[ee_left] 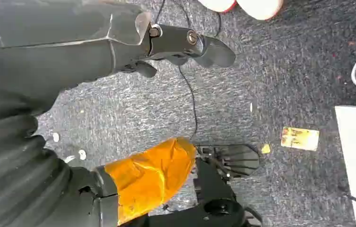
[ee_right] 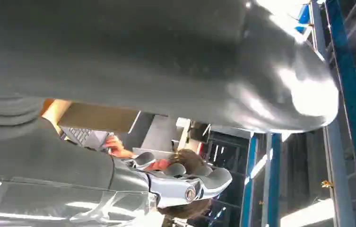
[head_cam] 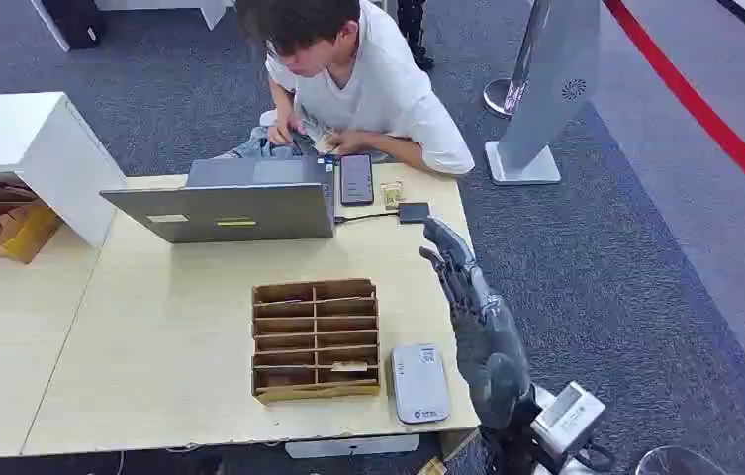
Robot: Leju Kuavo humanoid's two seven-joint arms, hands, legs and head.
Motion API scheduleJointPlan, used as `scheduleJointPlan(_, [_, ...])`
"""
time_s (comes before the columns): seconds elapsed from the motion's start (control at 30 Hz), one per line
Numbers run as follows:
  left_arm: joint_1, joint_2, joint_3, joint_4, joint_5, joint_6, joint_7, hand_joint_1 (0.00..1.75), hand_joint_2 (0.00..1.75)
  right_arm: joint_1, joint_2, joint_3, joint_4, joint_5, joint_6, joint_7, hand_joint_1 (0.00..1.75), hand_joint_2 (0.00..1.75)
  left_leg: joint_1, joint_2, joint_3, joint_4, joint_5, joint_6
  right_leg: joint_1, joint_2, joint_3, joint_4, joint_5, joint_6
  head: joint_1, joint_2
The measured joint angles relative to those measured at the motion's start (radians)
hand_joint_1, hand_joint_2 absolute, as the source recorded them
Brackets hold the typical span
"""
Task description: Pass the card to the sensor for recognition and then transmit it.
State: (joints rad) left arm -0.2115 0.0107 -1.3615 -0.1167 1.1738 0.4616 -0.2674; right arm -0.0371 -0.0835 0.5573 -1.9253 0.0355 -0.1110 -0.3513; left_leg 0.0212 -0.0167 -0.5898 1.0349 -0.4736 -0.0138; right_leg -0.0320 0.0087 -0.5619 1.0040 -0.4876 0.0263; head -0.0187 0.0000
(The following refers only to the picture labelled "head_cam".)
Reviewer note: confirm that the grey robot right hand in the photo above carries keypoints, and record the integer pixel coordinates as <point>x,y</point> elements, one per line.
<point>487,341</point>

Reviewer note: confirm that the small stack of cards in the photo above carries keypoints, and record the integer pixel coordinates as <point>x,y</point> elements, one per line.
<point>316,134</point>

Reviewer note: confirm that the chrome stanchion post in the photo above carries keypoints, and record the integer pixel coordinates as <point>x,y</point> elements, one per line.
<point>510,95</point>

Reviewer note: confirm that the white table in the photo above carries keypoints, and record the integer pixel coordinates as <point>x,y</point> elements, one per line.
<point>211,10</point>

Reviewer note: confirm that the clear glass dome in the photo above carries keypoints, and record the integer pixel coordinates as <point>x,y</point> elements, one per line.
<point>680,462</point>

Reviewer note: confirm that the small black dongle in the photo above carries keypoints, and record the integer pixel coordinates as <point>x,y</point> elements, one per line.
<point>329,159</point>

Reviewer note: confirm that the standing person's legs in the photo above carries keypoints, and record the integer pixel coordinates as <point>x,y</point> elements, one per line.
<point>414,33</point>

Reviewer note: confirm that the person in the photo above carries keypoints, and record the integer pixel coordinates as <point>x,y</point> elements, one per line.
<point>378,85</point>

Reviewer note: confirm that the grey kiosk stand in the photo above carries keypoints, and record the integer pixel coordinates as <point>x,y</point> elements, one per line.
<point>552,78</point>

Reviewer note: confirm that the red barrier belt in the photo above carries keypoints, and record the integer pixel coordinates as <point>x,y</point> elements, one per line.
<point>706,118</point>

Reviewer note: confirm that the white shelf unit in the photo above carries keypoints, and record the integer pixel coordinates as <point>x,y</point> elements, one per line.
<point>11,131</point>

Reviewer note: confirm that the wooden card box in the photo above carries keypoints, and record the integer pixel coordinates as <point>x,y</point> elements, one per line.
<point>315,390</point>

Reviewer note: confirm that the person's left hand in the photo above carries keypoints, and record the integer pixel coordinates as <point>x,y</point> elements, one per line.
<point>344,141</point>

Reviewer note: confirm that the black adapter box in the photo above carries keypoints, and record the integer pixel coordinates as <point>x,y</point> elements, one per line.
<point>414,212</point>

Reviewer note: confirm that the brown cardboard box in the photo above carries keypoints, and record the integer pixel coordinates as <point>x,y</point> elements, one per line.
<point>24,233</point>

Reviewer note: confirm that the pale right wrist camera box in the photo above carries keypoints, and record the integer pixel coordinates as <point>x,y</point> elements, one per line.
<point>568,414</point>

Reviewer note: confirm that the grey laptop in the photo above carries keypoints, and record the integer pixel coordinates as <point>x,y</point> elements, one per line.
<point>234,213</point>

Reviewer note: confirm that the pale card in slot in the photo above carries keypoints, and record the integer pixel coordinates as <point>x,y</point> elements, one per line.
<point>350,367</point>

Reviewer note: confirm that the small yellow packet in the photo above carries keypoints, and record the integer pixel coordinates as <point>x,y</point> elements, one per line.
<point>392,195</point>

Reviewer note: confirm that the person's right hand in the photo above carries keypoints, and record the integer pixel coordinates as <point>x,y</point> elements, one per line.
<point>278,132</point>

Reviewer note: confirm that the black smartphone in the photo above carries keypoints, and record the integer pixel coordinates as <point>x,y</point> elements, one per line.
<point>356,180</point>

